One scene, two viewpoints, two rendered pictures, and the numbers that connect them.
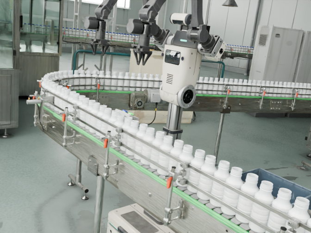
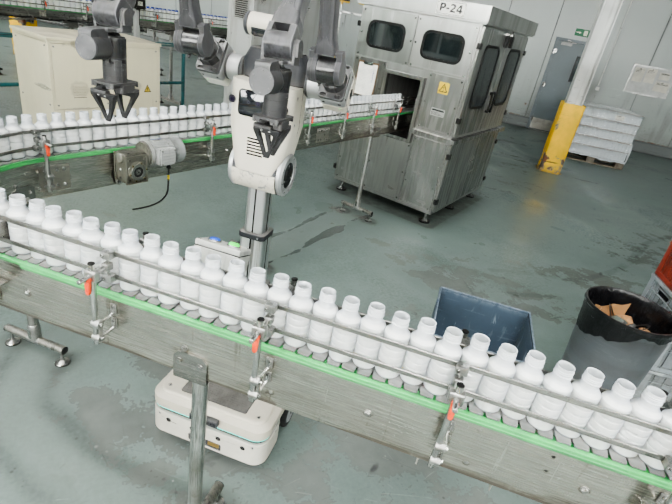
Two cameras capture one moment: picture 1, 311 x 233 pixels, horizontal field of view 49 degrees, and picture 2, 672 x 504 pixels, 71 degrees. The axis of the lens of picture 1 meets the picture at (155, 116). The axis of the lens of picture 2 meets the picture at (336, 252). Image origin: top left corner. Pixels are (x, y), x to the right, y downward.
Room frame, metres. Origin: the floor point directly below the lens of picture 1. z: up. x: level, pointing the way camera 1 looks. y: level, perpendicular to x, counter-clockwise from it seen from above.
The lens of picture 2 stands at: (0.75, 0.61, 1.74)
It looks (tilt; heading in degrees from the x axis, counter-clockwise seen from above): 27 degrees down; 323
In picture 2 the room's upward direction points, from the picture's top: 11 degrees clockwise
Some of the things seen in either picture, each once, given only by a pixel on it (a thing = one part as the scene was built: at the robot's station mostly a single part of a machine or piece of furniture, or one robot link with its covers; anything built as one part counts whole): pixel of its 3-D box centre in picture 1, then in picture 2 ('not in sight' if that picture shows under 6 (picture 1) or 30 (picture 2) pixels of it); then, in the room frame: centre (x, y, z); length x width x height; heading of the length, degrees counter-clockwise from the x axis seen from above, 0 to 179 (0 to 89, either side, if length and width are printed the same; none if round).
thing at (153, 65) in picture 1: (161, 86); (93, 99); (6.03, -0.05, 0.59); 1.10 x 0.62 x 1.18; 113
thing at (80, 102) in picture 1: (81, 109); (113, 252); (1.95, 0.44, 1.08); 0.06 x 0.06 x 0.17
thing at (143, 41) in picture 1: (143, 41); (274, 107); (1.77, 0.10, 1.52); 0.10 x 0.07 x 0.07; 131
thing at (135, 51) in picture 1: (141, 56); (270, 137); (1.77, 0.11, 1.45); 0.07 x 0.07 x 0.09; 41
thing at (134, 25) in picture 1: (140, 21); (274, 65); (1.74, 0.13, 1.61); 0.12 x 0.09 x 0.12; 132
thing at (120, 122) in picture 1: (119, 130); (255, 299); (1.63, 0.17, 1.08); 0.06 x 0.06 x 0.17
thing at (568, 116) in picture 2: not in sight; (560, 137); (5.22, -6.79, 0.55); 0.40 x 0.40 x 1.10; 41
